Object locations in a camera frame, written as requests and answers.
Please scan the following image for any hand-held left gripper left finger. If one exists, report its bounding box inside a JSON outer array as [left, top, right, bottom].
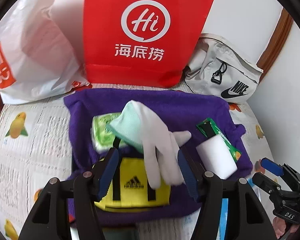
[[19, 147, 120, 240]]

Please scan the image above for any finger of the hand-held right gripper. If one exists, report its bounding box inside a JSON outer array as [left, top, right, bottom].
[[252, 172, 282, 199], [261, 157, 300, 180]]

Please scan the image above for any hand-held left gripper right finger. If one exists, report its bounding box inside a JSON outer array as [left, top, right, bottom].
[[177, 147, 268, 240]]

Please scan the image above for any small yellow bag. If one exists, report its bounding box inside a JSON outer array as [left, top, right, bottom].
[[91, 152, 172, 209]]

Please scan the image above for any white sponge block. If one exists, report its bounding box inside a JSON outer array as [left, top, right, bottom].
[[196, 134, 238, 180]]

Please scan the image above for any green wet wipes pack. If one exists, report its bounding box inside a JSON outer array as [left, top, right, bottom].
[[91, 112, 130, 153]]

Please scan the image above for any green sachet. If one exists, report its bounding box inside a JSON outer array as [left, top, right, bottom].
[[196, 118, 242, 163]]

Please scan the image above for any white glove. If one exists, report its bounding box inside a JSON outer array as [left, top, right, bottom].
[[106, 100, 192, 189]]

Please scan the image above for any person's right hand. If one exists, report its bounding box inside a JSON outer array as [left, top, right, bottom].
[[272, 216, 299, 239]]

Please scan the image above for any blue tissue pack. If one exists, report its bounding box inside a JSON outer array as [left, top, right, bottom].
[[219, 180, 260, 240]]

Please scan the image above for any purple towel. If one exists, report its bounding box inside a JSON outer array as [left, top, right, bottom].
[[63, 88, 253, 228]]

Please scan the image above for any grey waist bag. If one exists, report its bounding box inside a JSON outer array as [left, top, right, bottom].
[[184, 33, 263, 103]]

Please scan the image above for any white plastic shopping bag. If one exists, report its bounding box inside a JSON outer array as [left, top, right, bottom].
[[0, 0, 93, 105]]

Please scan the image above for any red paper shopping bag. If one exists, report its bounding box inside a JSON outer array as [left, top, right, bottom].
[[83, 0, 217, 88]]

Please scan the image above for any brown wooden door frame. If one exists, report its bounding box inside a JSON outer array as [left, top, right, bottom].
[[256, 9, 294, 80]]

